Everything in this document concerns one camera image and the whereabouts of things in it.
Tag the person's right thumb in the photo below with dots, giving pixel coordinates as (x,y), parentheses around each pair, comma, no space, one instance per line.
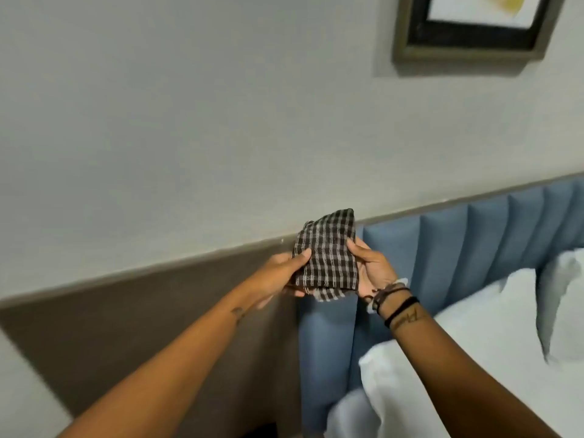
(355,249)

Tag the brown wall panel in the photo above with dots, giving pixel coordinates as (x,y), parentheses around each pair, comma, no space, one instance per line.
(150,332)

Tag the person's left hand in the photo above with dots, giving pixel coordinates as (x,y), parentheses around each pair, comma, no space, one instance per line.
(272,274)

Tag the person's left thumb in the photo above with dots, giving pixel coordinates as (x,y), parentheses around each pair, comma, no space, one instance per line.
(302,258)

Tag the framed wall picture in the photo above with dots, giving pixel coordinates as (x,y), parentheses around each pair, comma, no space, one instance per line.
(474,27)

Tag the blue padded headboard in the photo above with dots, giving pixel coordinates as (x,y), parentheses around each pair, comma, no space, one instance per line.
(447,250)

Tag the black white checkered cloth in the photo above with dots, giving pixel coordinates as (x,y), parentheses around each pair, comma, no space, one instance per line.
(326,259)

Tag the person's right hand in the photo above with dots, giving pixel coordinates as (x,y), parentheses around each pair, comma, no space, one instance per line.
(373,269)

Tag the white pillow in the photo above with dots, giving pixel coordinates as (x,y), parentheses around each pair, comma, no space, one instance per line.
(565,301)
(511,287)

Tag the black wrist band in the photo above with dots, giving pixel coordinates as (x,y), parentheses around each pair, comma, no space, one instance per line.
(401,310)

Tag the person's right forearm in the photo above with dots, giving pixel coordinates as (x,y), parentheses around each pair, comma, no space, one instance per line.
(461,374)

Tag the person's left forearm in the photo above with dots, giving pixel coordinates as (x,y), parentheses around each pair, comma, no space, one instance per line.
(155,364)

